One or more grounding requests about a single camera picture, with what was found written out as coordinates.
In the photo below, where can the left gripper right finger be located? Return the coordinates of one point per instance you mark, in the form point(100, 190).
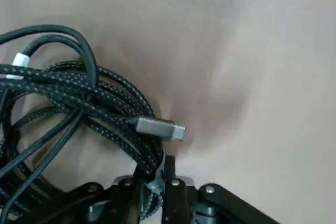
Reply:
point(176, 203)

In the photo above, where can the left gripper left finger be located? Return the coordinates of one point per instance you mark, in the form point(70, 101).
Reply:
point(120, 203)

